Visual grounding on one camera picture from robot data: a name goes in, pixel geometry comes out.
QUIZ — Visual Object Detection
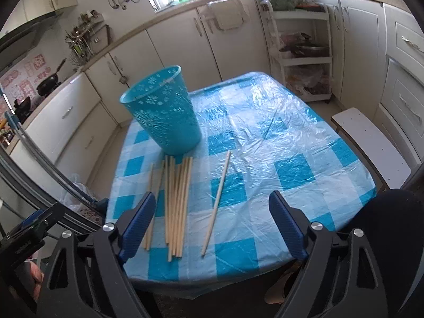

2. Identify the lone wooden chopstick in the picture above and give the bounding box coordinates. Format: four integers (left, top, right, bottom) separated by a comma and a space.
201, 150, 231, 258

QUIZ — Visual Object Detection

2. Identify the floral plastic bag bin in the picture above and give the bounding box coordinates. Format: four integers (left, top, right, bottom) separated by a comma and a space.
59, 173, 104, 226

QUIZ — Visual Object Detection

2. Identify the blue checkered plastic tablecloth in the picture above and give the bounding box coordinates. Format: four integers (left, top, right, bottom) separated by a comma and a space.
125, 73, 377, 285

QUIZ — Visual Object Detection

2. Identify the white bench seat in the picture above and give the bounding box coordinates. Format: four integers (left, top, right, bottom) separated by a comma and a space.
331, 108, 411, 189

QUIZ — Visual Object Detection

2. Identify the black pot on stove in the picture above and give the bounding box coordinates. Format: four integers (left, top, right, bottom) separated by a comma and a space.
14, 96, 32, 123

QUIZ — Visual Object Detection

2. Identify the teal perforated plastic basket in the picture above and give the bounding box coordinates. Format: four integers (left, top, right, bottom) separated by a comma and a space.
120, 65, 202, 156

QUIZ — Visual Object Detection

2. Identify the black wok pan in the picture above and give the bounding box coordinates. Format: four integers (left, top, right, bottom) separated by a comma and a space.
37, 58, 67, 97

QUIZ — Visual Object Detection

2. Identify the white plastic shelf rack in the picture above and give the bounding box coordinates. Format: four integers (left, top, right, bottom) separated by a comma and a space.
259, 1, 333, 103

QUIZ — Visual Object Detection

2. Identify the utensil drying rack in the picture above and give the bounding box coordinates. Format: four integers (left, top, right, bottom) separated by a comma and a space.
65, 9, 112, 67

